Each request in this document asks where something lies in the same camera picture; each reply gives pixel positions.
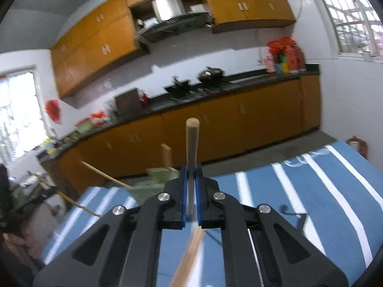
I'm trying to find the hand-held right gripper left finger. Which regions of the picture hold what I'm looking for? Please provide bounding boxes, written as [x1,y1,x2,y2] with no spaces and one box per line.
[33,164,188,287]

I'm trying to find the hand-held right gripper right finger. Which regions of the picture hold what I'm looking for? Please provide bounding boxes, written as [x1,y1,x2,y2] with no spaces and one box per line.
[196,163,349,287]

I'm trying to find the green perforated utensil holder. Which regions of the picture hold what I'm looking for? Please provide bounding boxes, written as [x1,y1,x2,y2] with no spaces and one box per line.
[129,167,180,205]

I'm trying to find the round wooden utensil handle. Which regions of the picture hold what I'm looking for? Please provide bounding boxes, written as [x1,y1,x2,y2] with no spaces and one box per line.
[169,118,207,287]

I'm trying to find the flat wooden utensil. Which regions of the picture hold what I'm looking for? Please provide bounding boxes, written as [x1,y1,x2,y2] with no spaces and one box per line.
[161,143,173,169]

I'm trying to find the orange lower kitchen cabinets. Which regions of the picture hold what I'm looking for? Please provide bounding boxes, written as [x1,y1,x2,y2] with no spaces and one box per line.
[58,75,322,186]

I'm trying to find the thin wooden chopstick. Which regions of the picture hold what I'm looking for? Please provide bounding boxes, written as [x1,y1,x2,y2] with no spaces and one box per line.
[81,161,133,190]

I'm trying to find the blue white striped tablecloth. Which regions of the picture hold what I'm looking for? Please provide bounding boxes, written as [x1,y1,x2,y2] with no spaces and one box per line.
[40,140,381,287]

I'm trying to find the brown box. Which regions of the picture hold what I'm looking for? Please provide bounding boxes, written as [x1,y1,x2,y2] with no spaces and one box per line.
[115,88,143,116]

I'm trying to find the black wok with lid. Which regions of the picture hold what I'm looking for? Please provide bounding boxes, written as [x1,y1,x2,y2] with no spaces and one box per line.
[197,66,225,84]

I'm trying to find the dark kitchen countertop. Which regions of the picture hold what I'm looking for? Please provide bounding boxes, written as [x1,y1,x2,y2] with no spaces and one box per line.
[39,64,321,162]

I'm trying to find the colourful small boxes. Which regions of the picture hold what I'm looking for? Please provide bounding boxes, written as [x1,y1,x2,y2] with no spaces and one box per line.
[275,54,291,76]

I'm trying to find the red plastic bag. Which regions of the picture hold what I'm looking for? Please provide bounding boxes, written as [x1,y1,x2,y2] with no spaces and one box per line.
[45,99,62,124]

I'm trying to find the red gift bags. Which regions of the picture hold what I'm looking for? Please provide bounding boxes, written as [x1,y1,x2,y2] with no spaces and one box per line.
[266,37,306,73]

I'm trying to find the steel range hood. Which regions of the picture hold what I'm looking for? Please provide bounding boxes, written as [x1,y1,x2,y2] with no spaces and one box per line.
[135,0,215,47]

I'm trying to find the bright window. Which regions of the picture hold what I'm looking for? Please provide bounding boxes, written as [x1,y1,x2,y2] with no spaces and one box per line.
[0,71,49,160]

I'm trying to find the barred window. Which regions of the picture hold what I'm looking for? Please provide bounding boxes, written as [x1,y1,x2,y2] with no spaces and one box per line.
[310,0,383,58]

